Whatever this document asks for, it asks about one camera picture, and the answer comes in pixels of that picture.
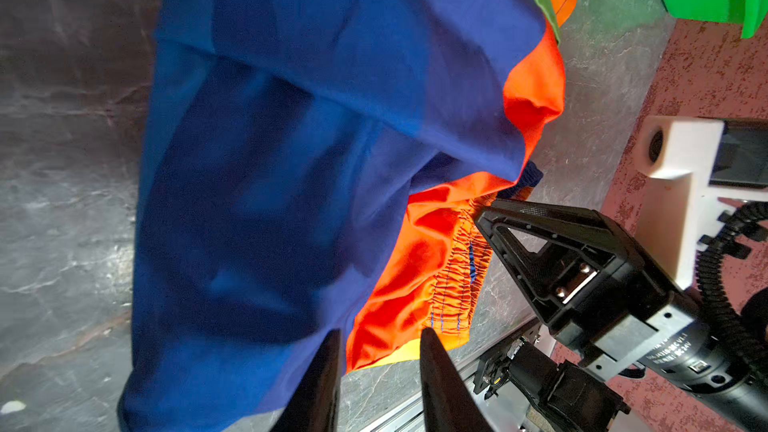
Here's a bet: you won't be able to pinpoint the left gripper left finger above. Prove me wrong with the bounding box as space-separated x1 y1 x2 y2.
270 329 342 432

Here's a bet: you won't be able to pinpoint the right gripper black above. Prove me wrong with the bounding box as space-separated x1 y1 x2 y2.
475 199 767 431

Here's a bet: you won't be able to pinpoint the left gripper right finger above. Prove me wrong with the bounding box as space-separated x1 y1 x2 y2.
419 328 492 432

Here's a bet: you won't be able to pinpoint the multicolour shorts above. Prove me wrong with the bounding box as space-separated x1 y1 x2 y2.
117 0 565 431

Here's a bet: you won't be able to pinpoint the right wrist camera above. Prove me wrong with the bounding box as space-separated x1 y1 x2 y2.
633 116 767 289

